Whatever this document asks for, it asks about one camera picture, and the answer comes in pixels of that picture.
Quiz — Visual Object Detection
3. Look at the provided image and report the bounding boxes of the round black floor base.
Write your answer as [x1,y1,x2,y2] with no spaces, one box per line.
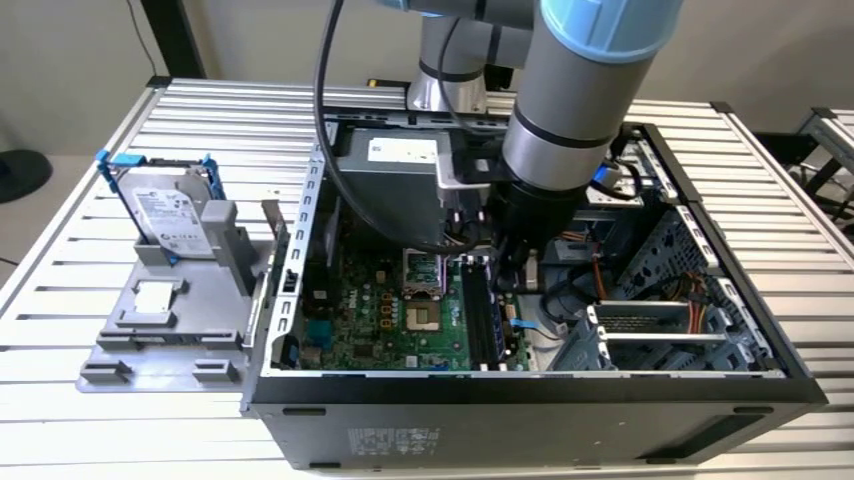
[0,149,54,204]

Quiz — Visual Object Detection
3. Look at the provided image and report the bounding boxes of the hard disk in blue carrier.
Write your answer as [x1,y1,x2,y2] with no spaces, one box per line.
[96,148,222,264]

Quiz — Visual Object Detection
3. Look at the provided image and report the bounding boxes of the CPU socket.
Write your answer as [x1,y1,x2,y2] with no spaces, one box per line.
[405,297,446,334]

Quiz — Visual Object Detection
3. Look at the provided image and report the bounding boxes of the metal socket cover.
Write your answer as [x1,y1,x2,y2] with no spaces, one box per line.
[402,247,447,301]

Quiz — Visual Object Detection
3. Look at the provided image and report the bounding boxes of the red orange yellow wires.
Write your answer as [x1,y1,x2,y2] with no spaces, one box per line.
[670,272,710,335]

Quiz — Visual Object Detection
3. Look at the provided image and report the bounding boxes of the silver disk bay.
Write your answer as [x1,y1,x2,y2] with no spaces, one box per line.
[553,299,756,371]

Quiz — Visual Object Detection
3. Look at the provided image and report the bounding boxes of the silver CPU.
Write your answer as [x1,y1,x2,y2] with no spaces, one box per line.
[132,282,176,314]

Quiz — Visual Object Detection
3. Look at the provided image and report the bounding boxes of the black upright post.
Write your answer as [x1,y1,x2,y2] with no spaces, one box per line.
[139,0,207,79]

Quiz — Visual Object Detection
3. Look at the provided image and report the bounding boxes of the neighbouring slatted metal table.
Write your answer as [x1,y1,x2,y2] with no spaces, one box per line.
[797,106,854,174]

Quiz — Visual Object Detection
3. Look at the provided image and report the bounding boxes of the black open PC case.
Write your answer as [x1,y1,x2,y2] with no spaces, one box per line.
[238,104,829,471]

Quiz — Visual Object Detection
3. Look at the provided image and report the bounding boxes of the silver drive bay cage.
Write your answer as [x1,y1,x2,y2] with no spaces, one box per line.
[579,124,675,211]

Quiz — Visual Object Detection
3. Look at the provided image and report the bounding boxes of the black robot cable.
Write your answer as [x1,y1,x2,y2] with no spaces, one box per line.
[313,0,499,254]

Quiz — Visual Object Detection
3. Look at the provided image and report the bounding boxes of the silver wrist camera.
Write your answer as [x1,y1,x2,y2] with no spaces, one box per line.
[437,152,495,192]

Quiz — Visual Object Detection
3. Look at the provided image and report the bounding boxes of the grey parts rack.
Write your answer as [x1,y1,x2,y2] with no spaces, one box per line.
[74,199,282,396]

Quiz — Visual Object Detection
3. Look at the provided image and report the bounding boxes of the green motherboard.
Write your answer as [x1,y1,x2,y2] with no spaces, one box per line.
[293,239,535,372]

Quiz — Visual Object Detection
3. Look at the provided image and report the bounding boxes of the black RAM slot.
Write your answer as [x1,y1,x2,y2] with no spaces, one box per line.
[475,257,505,370]
[467,257,494,370]
[459,257,483,370]

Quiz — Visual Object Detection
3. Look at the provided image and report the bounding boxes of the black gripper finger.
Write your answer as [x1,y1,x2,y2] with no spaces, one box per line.
[491,242,517,294]
[513,244,543,296]

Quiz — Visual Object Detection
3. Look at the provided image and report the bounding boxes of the orange data wire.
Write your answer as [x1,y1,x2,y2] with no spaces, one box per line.
[590,253,610,304]

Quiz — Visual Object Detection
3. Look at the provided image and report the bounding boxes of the grey power supply unit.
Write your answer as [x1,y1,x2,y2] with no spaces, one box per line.
[325,127,457,251]

